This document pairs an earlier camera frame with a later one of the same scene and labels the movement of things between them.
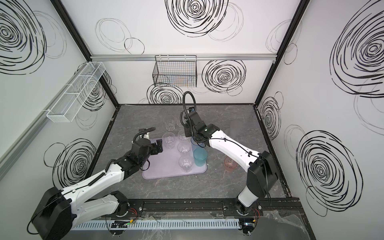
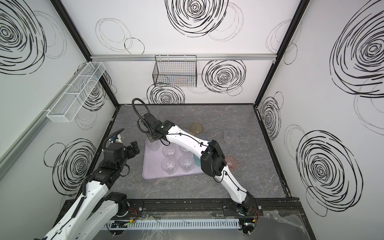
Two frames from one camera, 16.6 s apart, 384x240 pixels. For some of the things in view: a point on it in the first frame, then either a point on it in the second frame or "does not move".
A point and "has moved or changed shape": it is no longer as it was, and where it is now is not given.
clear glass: (184, 147) does not move
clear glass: (186, 162) does not move
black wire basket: (175, 71) does not move
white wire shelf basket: (70, 100) does not move
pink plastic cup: (229, 164) does not move
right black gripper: (186, 120) → (150, 127)
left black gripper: (156, 146) → (132, 149)
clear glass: (169, 121) has moved or changed shape
